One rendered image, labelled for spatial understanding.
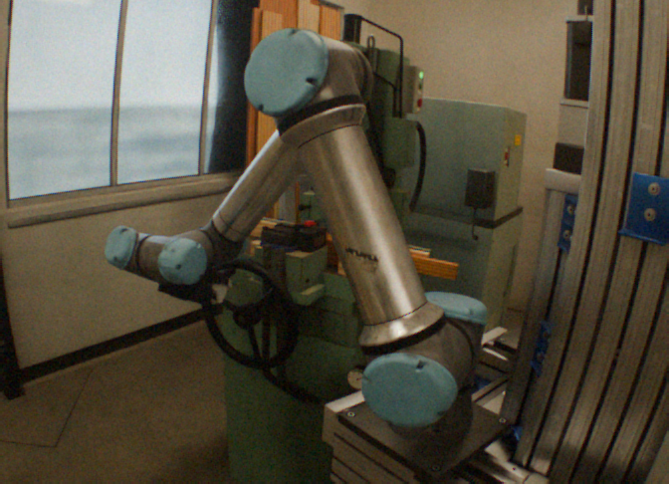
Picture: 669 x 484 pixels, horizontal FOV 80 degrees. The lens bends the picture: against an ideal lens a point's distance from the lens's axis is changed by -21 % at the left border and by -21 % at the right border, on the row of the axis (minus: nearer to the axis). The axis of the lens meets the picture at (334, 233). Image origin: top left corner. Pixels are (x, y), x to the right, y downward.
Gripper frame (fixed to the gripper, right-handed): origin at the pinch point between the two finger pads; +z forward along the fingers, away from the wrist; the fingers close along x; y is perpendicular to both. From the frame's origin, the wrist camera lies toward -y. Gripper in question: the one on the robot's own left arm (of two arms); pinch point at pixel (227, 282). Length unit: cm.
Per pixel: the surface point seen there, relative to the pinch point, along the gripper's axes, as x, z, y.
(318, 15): -92, 128, -205
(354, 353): 20.5, 32.6, 8.8
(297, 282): 9.8, 13.8, -4.8
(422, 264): 33, 36, -18
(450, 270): 41, 36, -17
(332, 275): 14.2, 22.3, -9.2
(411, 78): 21, 34, -77
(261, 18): -98, 82, -165
